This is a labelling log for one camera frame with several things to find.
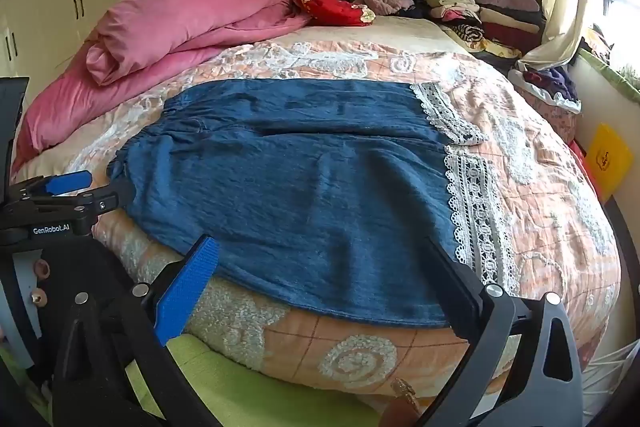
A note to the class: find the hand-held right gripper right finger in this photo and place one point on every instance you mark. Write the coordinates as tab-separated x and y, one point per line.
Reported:
457	294

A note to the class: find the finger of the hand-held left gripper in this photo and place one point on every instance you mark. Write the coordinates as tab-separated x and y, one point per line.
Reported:
70	183
107	199

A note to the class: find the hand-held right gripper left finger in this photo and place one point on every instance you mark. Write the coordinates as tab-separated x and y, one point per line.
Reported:
187	287

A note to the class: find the blue pants with lace trim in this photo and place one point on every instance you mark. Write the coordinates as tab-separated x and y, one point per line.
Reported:
310	187

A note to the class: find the person's left hand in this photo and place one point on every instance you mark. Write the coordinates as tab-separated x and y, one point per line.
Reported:
40	268

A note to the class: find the orange printed blanket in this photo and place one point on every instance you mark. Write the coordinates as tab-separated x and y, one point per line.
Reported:
530	207

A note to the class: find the small brown object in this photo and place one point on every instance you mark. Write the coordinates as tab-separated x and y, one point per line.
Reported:
406	396

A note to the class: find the green cloth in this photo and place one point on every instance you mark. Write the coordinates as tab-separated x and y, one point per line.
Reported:
235	397

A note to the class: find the pink duvet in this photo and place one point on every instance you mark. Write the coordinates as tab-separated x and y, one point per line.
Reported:
165	32

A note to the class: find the pink patterned cloth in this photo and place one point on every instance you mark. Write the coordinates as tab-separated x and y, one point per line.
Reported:
560	122

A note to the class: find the yellow bag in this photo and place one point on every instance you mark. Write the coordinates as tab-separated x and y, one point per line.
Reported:
607	157

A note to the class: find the purple clothes heap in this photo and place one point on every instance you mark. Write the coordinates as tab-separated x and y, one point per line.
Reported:
550	82

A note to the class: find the cream bed sheet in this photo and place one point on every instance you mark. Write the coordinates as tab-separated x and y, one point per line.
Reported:
410	32

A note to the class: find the pile of folded clothes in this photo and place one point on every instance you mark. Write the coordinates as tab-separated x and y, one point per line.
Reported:
500	7

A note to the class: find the red patterned cloth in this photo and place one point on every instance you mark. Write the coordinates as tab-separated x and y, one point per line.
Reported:
335	7

